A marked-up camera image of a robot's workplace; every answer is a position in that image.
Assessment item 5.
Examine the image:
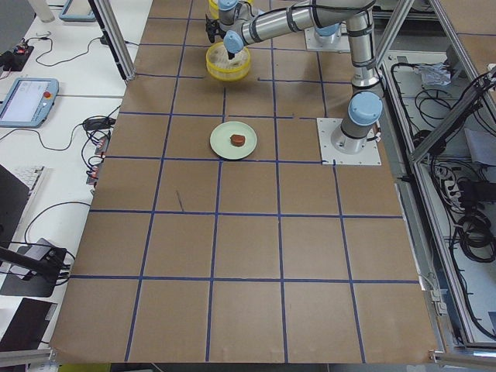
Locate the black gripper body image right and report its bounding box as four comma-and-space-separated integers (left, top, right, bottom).
205, 16, 221, 43

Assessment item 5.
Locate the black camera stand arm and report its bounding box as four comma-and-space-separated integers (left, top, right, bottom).
1, 243, 67, 283

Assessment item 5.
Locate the yellow steamer layer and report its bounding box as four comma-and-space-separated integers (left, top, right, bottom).
205, 43, 251, 82
208, 0, 253, 17

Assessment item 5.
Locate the teach pendant tablet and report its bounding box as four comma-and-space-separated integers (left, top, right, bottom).
1, 77, 59, 129

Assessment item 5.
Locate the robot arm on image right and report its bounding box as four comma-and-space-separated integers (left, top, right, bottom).
205, 1, 383, 155

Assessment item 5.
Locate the light green plate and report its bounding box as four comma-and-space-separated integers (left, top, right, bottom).
209, 121, 257, 160

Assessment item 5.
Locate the aluminium frame post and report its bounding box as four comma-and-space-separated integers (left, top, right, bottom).
88, 0, 136, 82

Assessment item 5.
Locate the metal base plate arm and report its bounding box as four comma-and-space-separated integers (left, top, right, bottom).
316, 118, 381, 166
305, 22, 350, 53

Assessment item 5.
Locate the crumpled white paper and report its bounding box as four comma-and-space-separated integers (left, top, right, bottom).
415, 63, 451, 86

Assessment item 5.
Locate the dark red bun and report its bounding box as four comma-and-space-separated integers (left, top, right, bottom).
229, 134, 246, 147

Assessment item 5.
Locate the white keyboard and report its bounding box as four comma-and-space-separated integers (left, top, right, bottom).
12, 165, 46, 196

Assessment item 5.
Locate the black power brick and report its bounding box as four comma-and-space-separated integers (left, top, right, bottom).
83, 117, 115, 131

